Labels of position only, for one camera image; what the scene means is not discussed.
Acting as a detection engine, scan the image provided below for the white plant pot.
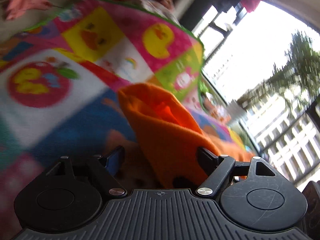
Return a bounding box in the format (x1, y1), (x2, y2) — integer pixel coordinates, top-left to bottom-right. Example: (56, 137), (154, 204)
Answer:
(228, 99), (248, 127)

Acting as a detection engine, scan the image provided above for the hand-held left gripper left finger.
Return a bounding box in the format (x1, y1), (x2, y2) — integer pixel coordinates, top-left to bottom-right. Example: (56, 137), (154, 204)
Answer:
(46, 145), (128, 197)

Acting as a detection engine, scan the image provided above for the floral patterned cloth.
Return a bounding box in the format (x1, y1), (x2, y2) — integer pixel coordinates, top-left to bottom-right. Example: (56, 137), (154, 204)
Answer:
(140, 0), (181, 22)

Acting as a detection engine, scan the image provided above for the orange pumpkin costume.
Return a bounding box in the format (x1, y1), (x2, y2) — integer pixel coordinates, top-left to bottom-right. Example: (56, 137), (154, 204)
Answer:
(117, 83), (256, 189)

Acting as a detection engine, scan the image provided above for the dark window frame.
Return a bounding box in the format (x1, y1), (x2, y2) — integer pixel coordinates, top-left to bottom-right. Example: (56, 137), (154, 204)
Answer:
(180, 0), (320, 188)

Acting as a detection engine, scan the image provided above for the colourful printed play mat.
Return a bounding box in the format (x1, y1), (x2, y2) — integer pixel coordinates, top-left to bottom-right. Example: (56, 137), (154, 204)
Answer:
(0, 0), (250, 232)

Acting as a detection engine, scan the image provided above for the pink garment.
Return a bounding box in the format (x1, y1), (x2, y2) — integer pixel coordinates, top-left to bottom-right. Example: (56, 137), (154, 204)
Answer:
(4, 0), (54, 21)

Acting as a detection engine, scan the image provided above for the beige sofa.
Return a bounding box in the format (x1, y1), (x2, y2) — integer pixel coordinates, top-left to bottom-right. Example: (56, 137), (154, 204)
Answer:
(0, 0), (92, 42)

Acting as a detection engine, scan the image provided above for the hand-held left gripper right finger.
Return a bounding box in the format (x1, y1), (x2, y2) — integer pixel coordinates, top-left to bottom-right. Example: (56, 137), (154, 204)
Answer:
(196, 147), (284, 196)

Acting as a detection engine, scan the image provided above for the palm plant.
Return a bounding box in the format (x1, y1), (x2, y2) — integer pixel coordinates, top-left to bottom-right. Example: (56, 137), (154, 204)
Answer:
(269, 30), (320, 122)

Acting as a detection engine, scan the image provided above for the planter with green leaves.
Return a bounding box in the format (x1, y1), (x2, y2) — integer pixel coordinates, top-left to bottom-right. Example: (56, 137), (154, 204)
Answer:
(197, 81), (213, 100)

